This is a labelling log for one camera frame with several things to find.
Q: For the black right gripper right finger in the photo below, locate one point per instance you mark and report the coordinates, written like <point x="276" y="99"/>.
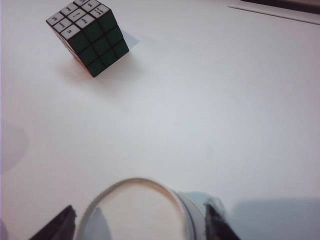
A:
<point x="216" y="222"/>

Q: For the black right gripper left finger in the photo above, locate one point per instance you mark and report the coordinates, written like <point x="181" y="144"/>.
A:
<point x="61" y="225"/>

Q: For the white paper cup blue stripe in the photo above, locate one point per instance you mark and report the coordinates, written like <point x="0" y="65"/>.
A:
<point x="140" y="215"/>

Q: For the Rubik's cube black frame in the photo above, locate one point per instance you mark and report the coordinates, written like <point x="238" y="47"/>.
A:
<point x="92" y="40"/>

